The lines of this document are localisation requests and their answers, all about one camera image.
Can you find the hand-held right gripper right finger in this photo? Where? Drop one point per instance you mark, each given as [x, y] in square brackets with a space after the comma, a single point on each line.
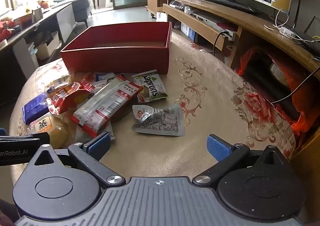
[218, 148]

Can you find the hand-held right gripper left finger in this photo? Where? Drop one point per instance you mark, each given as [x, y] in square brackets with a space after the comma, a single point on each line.
[100, 143]

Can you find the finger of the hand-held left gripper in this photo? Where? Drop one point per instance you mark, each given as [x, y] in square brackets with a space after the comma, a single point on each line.
[2, 132]

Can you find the dark blue snack packet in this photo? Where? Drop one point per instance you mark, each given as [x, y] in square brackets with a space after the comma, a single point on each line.
[33, 110]

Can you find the long red white snack packet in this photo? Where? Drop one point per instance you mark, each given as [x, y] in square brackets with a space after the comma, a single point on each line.
[105, 105]

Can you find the yellow steamed cake packet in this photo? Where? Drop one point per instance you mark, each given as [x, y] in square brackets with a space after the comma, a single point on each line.
[50, 128]

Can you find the red chip bag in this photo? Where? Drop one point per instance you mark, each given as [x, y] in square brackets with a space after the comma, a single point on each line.
[65, 97]

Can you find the silver snack packet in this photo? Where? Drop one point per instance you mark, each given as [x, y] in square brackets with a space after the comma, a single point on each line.
[162, 120]

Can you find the blue sausage packet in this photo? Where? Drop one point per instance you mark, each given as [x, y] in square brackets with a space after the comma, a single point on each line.
[102, 77]

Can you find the green white snack packet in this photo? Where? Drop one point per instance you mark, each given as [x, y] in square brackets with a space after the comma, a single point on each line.
[150, 85]

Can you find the red cardboard box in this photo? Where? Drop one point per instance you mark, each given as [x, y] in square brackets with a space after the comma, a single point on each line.
[112, 62]

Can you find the floral beige tablecloth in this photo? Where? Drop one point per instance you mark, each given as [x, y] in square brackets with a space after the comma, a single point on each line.
[200, 125]

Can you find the grey white panel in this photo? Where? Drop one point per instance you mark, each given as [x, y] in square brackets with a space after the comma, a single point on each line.
[23, 58]

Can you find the orange plastic bag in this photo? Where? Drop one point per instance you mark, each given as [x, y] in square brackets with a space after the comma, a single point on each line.
[246, 59]

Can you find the open cardboard box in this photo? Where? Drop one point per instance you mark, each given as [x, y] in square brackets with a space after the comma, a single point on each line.
[47, 49]

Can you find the dark long counter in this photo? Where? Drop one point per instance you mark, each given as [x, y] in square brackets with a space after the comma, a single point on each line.
[15, 38]

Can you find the pile of red packets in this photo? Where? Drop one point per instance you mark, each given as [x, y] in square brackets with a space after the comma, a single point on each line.
[10, 29]

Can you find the blue white box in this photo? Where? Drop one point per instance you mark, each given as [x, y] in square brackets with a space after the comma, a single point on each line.
[190, 33]

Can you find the dark red folder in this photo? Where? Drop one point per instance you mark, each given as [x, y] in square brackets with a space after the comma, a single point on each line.
[226, 26]

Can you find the white media player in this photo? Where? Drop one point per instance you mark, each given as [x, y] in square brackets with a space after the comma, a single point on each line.
[212, 22]

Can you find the white cabinet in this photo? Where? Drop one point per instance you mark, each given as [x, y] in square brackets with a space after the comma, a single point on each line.
[65, 20]

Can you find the wooden television cabinet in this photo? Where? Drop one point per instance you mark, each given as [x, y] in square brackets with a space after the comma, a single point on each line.
[250, 19]

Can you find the white power adapter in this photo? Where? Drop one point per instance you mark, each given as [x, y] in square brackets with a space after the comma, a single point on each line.
[287, 32]

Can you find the grey armchair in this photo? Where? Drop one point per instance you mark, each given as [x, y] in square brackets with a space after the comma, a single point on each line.
[81, 9]

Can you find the white plastic bag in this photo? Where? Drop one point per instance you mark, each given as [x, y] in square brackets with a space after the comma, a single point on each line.
[161, 17]

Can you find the black router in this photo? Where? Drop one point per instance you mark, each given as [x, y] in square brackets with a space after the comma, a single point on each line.
[310, 40]

